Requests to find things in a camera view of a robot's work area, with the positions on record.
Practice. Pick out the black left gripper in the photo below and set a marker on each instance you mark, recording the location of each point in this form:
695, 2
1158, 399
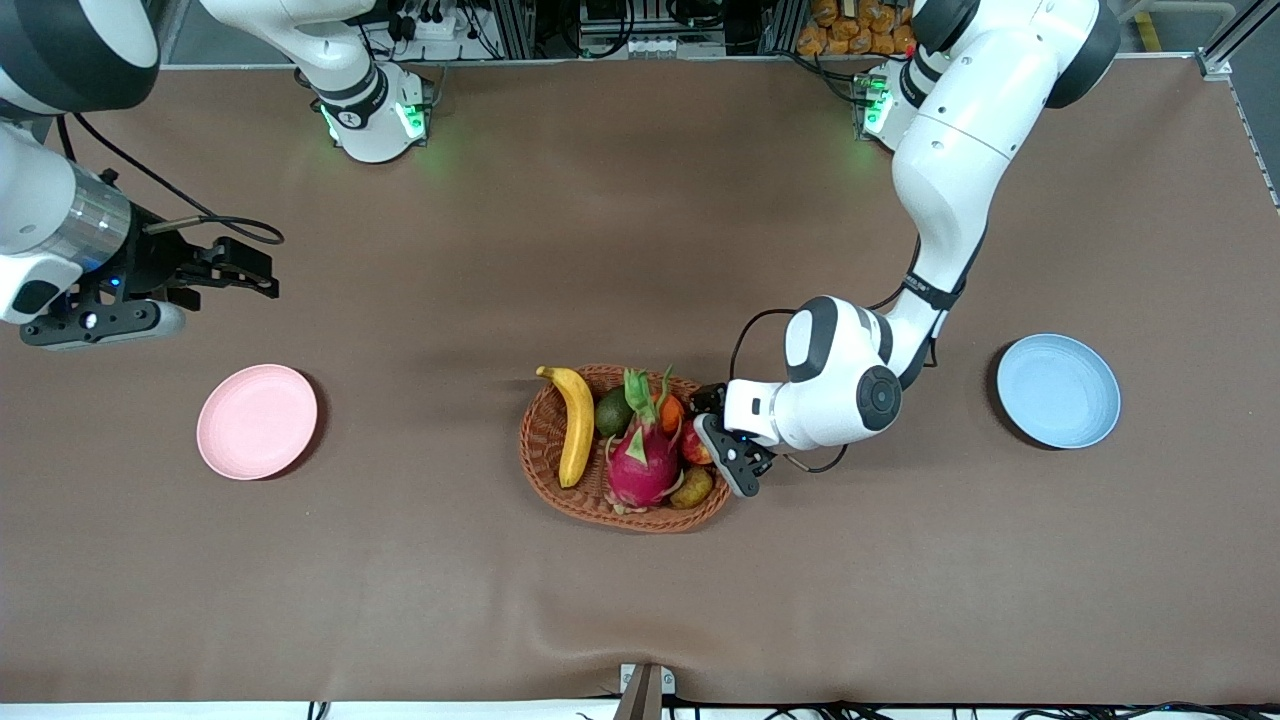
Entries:
711, 398

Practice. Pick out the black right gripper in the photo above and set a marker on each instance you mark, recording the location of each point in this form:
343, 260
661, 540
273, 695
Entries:
158, 268

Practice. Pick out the red apple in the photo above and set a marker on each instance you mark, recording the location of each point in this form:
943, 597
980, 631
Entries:
693, 447

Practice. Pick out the yellow banana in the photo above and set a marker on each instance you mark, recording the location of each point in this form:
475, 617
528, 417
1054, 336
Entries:
578, 430

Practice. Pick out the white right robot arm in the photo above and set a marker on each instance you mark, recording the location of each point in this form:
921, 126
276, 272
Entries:
60, 210

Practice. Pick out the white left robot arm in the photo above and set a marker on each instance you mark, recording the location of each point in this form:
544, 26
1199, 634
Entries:
960, 150

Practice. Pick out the orange fruit with green stem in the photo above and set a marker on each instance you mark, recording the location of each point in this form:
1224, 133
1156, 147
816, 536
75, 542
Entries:
670, 413

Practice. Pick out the brown potato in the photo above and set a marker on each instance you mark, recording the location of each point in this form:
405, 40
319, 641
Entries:
690, 489

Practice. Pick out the pink dragon fruit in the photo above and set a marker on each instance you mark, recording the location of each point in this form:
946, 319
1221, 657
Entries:
642, 465

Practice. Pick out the green avocado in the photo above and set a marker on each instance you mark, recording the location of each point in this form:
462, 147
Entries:
611, 415

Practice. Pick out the pink round plate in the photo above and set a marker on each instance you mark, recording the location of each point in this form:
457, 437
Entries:
255, 422

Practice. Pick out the brown table cloth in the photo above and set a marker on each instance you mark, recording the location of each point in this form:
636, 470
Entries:
640, 250

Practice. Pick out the brown wicker basket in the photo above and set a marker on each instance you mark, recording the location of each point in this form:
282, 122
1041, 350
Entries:
550, 450

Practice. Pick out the white power strip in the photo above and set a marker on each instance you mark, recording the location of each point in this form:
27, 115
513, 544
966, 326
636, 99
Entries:
432, 28

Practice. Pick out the blue round plate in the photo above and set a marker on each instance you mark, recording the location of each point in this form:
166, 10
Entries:
1058, 392

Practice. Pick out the white terminal strip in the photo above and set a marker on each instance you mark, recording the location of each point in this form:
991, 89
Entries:
670, 47

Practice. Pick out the bag of orange fruits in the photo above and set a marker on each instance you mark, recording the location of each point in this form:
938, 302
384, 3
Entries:
850, 35

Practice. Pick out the metal table edge bracket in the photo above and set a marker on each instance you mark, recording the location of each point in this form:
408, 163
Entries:
645, 695

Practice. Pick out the silver aluminium frame profile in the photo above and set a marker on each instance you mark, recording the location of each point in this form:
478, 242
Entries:
1213, 63

